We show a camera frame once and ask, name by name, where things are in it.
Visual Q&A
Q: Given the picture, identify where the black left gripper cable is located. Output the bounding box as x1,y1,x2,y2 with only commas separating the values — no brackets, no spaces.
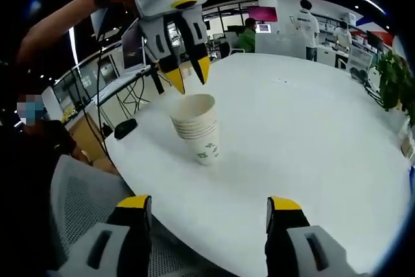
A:
82,7,113,163

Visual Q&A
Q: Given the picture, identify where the black oval object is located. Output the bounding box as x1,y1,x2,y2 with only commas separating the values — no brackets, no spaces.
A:
113,119,139,140

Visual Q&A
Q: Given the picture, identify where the open laptop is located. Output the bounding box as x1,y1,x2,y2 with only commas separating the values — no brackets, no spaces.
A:
121,19,154,78

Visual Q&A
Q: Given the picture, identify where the wooden cabinet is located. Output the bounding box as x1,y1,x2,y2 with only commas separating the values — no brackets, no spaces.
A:
69,114,110,169

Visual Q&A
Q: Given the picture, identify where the white chair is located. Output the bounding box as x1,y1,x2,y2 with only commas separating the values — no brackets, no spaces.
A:
346,45,374,78

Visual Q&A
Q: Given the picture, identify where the black stand leg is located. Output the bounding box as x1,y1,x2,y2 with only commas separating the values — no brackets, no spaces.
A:
150,64,165,95

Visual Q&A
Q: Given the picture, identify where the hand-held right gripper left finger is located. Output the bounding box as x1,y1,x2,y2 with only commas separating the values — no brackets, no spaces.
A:
66,195,152,277

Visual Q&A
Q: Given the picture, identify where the operator in black sleeve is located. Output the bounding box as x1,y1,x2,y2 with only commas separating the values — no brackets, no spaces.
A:
0,119,78,277

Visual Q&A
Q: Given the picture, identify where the pink wall screen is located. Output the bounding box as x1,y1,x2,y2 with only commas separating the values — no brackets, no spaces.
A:
248,6,279,23

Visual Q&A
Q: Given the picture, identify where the grey mesh office chair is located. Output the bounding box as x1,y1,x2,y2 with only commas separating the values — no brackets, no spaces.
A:
48,155,195,277

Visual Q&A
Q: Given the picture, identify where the green potted plant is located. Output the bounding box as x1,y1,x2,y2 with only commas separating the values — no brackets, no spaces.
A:
377,50,415,115

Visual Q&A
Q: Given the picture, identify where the white partition counter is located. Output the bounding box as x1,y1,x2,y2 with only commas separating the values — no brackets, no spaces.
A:
254,33,309,60

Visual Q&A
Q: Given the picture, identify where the group of white paper cups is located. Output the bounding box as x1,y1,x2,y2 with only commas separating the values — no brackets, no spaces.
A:
168,93,218,167

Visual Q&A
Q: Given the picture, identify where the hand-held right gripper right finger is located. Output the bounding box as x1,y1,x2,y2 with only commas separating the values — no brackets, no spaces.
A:
265,195,359,277

